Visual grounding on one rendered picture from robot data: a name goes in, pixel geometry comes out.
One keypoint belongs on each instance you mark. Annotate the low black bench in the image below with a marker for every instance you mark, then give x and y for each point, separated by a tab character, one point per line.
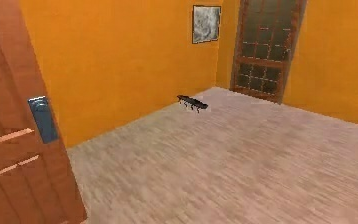
193	101

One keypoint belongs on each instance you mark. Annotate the brown framed grid window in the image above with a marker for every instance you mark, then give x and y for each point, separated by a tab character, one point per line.
265	50

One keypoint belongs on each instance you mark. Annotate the grey framed wall picture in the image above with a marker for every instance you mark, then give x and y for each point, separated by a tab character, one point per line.
206	24

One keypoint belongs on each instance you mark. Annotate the brown wooden room door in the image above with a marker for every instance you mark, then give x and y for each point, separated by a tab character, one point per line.
13	133

